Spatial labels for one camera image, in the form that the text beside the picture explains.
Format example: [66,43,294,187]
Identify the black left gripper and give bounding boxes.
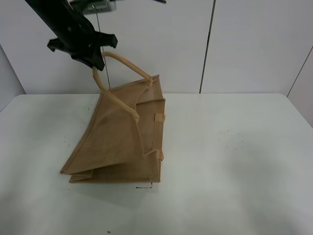
[47,15,118,71]

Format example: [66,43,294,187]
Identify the brown linen tote bag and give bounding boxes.
[60,51,165,183]

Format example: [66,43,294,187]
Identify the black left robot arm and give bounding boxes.
[27,0,118,71]

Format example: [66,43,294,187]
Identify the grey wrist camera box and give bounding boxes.
[70,0,116,15]

